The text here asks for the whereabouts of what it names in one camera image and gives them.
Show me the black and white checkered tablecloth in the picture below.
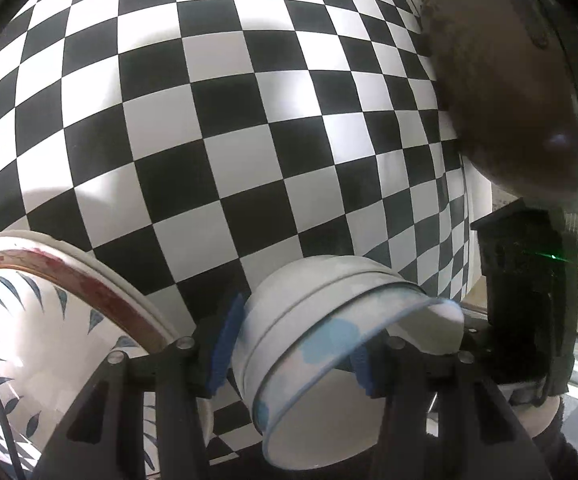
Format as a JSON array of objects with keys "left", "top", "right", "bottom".
[{"left": 0, "top": 0, "right": 472, "bottom": 480}]

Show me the person's right forearm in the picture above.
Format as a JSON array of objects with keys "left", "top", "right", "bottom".
[{"left": 511, "top": 390, "right": 578, "bottom": 480}]

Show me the brown wok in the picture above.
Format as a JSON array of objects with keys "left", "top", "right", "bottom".
[{"left": 419, "top": 0, "right": 578, "bottom": 213}]

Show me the leaf pattern plate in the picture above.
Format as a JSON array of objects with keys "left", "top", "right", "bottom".
[{"left": 0, "top": 267, "right": 170, "bottom": 480}]

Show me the blue and heart print bowl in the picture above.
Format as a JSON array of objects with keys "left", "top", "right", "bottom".
[{"left": 231, "top": 255, "right": 464, "bottom": 471}]

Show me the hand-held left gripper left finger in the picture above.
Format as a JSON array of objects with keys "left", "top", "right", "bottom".
[{"left": 31, "top": 292, "right": 247, "bottom": 480}]

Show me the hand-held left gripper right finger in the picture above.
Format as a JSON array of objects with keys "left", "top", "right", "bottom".
[{"left": 351, "top": 335, "right": 557, "bottom": 480}]

